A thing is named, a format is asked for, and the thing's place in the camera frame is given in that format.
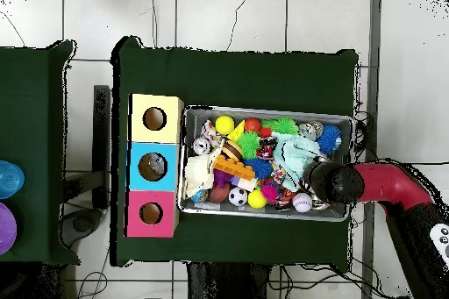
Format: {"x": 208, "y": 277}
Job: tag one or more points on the cream cloth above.
{"x": 198, "y": 172}

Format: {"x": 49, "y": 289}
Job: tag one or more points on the toy hamburger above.
{"x": 231, "y": 150}

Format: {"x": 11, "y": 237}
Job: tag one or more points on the green spiky ball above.
{"x": 248, "y": 144}

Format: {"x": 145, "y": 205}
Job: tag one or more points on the white baseball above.
{"x": 302, "y": 202}

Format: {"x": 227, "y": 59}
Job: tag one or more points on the blue plastic lid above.
{"x": 9, "y": 179}

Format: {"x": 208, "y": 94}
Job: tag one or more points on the small soccer ball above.
{"x": 238, "y": 196}

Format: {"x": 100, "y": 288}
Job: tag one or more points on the dark green tablecloth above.
{"x": 228, "y": 74}
{"x": 31, "y": 102}

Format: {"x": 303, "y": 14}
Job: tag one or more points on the orange toy building block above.
{"x": 233, "y": 167}

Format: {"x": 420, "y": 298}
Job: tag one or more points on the shallow mesh bin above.
{"x": 224, "y": 212}

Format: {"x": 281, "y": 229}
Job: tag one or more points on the purple plastic lid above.
{"x": 6, "y": 229}

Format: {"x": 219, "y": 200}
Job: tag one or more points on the large blue spiky ball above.
{"x": 329, "y": 139}

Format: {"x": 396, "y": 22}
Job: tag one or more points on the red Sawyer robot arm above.
{"x": 336, "y": 183}

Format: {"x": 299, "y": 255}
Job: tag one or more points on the crushed clear plastic bottle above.
{"x": 159, "y": 163}

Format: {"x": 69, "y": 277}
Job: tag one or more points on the yellow ball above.
{"x": 224, "y": 124}

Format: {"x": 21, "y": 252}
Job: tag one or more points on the mint green cloth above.
{"x": 291, "y": 155}

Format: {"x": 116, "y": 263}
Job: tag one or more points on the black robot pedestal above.
{"x": 217, "y": 281}

